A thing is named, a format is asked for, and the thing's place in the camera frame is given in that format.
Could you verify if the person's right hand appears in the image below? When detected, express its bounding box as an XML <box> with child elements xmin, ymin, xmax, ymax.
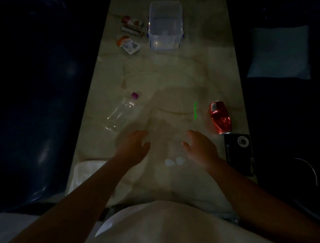
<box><xmin>181</xmin><ymin>130</ymin><xmax>221</xmax><ymax>171</ymax></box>

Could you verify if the person's left hand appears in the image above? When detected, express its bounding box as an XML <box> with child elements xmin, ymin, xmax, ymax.
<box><xmin>114</xmin><ymin>130</ymin><xmax>151</xmax><ymax>168</ymax></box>

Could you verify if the person's left forearm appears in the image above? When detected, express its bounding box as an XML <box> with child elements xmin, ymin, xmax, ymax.
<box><xmin>9</xmin><ymin>155</ymin><xmax>130</xmax><ymax>243</ymax></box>

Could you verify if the person's right forearm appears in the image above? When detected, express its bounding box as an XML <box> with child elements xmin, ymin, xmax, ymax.
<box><xmin>207</xmin><ymin>157</ymin><xmax>320</xmax><ymax>243</ymax></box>

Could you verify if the clear bottle with purple cap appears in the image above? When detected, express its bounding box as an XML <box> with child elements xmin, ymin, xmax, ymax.
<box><xmin>105</xmin><ymin>92</ymin><xmax>139</xmax><ymax>132</ymax></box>

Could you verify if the crushed red drink can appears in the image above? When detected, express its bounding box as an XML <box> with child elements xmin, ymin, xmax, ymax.
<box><xmin>209</xmin><ymin>101</ymin><xmax>232</xmax><ymax>135</ymax></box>

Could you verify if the black booklet with white circle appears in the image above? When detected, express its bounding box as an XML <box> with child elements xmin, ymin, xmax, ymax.
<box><xmin>224</xmin><ymin>134</ymin><xmax>255</xmax><ymax>177</ymax></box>

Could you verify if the white cloth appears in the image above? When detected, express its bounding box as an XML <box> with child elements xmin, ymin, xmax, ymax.
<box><xmin>68</xmin><ymin>160</ymin><xmax>108</xmax><ymax>194</ymax></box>

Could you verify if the person's white shirt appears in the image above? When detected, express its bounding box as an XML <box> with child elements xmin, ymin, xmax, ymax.
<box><xmin>85</xmin><ymin>200</ymin><xmax>274</xmax><ymax>243</ymax></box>

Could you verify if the orange and white packet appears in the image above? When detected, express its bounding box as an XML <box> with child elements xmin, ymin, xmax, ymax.
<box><xmin>116</xmin><ymin>36</ymin><xmax>141</xmax><ymax>55</ymax></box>

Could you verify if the dark blue sofa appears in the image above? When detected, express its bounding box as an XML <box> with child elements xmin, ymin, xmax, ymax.
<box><xmin>0</xmin><ymin>0</ymin><xmax>112</xmax><ymax>213</ymax></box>

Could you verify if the brown snack bar wrapper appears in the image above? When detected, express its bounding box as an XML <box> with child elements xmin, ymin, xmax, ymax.
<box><xmin>121</xmin><ymin>26</ymin><xmax>144</xmax><ymax>37</ymax></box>

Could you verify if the clear plastic storage container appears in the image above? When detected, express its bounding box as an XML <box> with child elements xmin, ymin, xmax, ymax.
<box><xmin>147</xmin><ymin>1</ymin><xmax>185</xmax><ymax>51</ymax></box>

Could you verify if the red snack packet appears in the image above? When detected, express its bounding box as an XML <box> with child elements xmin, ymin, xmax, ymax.
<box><xmin>121</xmin><ymin>16</ymin><xmax>144</xmax><ymax>28</ymax></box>

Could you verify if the white pillow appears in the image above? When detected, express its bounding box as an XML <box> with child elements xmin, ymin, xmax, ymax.
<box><xmin>247</xmin><ymin>25</ymin><xmax>311</xmax><ymax>80</ymax></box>

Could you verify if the grey cable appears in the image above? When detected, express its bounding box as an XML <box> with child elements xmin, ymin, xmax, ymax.
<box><xmin>294</xmin><ymin>157</ymin><xmax>318</xmax><ymax>188</ymax></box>

